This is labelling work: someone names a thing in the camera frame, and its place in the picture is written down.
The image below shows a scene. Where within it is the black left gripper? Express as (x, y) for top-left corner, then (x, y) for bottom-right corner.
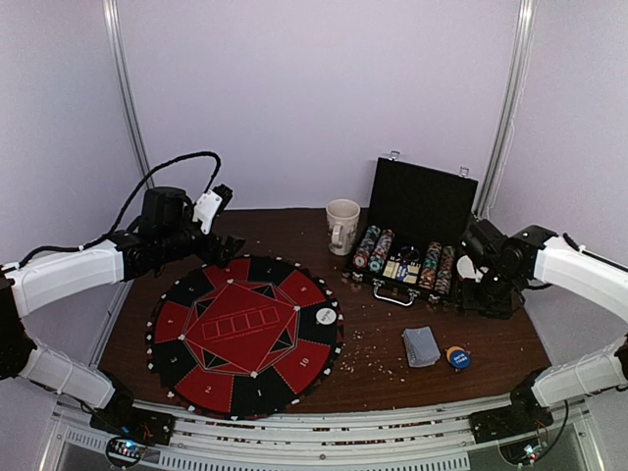
(159, 204), (244, 268)

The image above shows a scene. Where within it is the blue small blind button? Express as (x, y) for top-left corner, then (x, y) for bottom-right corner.
(445, 346), (471, 372)

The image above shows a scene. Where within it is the white dealer button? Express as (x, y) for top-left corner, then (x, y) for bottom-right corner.
(315, 307), (338, 326)

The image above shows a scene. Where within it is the poker chip row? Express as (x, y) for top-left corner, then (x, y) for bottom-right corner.
(435, 245), (455, 295)
(368, 229), (394, 274)
(418, 241), (443, 290)
(353, 225), (381, 269)

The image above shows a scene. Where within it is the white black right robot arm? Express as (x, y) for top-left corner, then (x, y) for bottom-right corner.
(459, 220), (627, 434)

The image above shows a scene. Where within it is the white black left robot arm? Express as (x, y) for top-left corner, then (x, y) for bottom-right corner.
(1, 184), (244, 436)

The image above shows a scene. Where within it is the white orange bowl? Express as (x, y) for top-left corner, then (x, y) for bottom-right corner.
(456, 255), (477, 280)

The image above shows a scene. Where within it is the round red black poker mat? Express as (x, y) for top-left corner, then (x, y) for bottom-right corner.
(145, 254), (344, 420)

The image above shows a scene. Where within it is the black poker chip case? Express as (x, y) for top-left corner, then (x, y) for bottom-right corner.
(342, 157), (478, 303)

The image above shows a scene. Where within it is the blue card box in case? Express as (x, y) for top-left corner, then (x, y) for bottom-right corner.
(394, 260), (421, 285)

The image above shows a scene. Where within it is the cream ceramic mug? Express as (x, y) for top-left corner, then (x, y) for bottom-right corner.
(326, 198), (361, 256)

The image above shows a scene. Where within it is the grey playing card deck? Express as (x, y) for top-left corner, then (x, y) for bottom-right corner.
(402, 326), (441, 368)

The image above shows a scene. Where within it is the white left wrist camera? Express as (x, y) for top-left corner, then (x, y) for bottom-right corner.
(192, 184), (234, 236)

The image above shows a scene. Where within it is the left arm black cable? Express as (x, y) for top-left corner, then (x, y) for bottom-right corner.
(19, 150), (223, 266)

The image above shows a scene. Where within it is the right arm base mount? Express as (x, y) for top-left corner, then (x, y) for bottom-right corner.
(469, 402), (553, 444)

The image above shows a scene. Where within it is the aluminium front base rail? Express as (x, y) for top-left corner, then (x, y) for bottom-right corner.
(48, 385), (607, 471)

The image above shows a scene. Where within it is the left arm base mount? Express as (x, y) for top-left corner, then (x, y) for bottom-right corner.
(85, 392), (176, 445)

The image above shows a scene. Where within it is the right aluminium frame post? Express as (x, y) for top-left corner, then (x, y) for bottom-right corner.
(475, 0), (537, 218)

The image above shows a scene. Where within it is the aluminium corner frame post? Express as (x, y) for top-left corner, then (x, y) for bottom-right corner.
(102, 0), (150, 177)

